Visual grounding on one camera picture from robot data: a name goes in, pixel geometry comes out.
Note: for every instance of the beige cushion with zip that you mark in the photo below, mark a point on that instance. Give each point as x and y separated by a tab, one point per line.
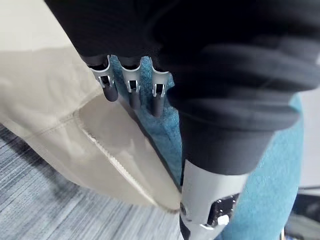
62	105

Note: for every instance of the teal fabric cushion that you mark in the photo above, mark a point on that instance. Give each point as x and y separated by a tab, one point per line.
262	190

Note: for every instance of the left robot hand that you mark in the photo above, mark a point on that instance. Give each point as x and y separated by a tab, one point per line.
212	62

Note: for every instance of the dark blurred object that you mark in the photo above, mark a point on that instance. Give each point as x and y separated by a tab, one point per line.
308	210

